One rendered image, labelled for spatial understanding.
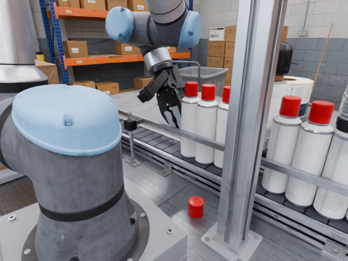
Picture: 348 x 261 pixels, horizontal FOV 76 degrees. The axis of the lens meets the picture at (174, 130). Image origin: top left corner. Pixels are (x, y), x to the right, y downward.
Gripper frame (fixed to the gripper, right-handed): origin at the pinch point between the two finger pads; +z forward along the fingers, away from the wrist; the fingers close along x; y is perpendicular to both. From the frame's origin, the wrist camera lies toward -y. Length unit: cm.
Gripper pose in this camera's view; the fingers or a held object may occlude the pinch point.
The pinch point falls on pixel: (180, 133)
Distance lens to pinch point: 64.3
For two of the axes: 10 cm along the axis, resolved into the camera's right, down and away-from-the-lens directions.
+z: 3.7, 9.3, 0.2
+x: -6.4, 2.4, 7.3
